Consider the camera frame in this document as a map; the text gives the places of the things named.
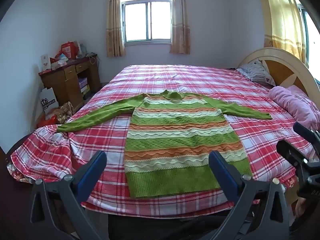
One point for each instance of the red gift box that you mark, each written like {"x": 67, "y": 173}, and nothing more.
{"x": 70, "y": 50}

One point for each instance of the white crown print paper bag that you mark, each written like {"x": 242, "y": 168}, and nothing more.
{"x": 48, "y": 100}

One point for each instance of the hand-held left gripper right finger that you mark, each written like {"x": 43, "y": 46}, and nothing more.
{"x": 220, "y": 170}

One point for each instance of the purple box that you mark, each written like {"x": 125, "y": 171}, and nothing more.
{"x": 83, "y": 82}

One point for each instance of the beige floral curtain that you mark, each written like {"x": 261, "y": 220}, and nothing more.
{"x": 115, "y": 30}
{"x": 180, "y": 30}

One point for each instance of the white heart print box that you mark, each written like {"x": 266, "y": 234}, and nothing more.
{"x": 45, "y": 62}

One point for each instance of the grey framed sliding window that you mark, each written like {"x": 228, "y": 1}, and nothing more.
{"x": 149, "y": 22}

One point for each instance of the green striped knit sweater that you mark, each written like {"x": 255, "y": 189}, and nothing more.
{"x": 175, "y": 142}

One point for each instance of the flat white box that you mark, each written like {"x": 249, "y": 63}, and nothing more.
{"x": 58, "y": 65}

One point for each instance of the yellow box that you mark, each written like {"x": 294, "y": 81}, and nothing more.
{"x": 85, "y": 89}

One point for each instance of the window behind yellow curtain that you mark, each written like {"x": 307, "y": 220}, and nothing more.
{"x": 309, "y": 32}

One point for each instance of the cream wooden headboard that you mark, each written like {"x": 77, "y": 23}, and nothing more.
{"x": 275, "y": 55}

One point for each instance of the red plastic bag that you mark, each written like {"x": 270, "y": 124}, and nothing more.
{"x": 47, "y": 121}

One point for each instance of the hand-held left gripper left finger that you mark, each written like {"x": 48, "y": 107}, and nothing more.
{"x": 92, "y": 170}

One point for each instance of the grey patterned pillow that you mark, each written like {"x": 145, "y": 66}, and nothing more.
{"x": 255, "y": 72}

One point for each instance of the pink quilt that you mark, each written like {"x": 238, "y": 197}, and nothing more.
{"x": 292, "y": 102}

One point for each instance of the yellow curtain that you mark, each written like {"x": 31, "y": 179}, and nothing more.
{"x": 282, "y": 25}

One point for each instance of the bed with red plaid sheet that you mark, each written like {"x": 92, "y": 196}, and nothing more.
{"x": 75, "y": 150}

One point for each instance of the brown wooden desk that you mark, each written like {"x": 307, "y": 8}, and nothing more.
{"x": 67, "y": 80}

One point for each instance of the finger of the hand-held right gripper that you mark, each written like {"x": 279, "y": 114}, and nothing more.
{"x": 287, "y": 150}
{"x": 303, "y": 130}

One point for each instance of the blue and white packet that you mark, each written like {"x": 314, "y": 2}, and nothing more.
{"x": 62, "y": 58}

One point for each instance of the brown patterned bag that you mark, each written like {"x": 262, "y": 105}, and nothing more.
{"x": 65, "y": 112}

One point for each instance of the floral mattress pad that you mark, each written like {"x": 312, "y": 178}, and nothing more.
{"x": 18, "y": 175}

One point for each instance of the person's right hand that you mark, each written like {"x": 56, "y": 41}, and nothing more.
{"x": 299, "y": 207}

